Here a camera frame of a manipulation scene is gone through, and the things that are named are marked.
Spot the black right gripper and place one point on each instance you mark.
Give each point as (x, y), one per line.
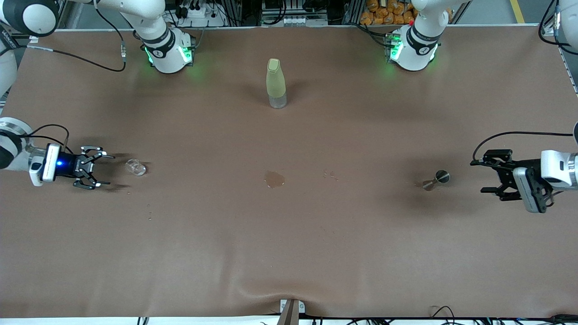
(72, 166)

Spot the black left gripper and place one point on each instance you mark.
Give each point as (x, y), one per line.
(509, 173)

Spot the steel double jigger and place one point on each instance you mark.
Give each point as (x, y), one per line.
(442, 176)

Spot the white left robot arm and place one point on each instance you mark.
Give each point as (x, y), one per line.
(413, 45)

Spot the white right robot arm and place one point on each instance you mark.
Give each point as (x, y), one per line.
(162, 49)

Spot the brown liquid puddle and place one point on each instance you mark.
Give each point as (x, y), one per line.
(274, 179)

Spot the white power strip with plugs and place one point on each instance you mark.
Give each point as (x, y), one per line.
(198, 13)

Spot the yellow-green bottle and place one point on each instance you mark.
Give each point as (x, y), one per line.
(275, 81)

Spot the orange snack packets pile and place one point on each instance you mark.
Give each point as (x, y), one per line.
(379, 13)

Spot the brown table cloth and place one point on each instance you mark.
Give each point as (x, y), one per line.
(289, 248)

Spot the long white socket strip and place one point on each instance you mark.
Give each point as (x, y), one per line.
(293, 20)

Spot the metal table corner bracket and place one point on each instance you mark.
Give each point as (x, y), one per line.
(547, 30)

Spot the white table edge bracket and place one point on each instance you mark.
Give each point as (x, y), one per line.
(301, 308)

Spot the brown vertical post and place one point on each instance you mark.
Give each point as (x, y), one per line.
(289, 316)

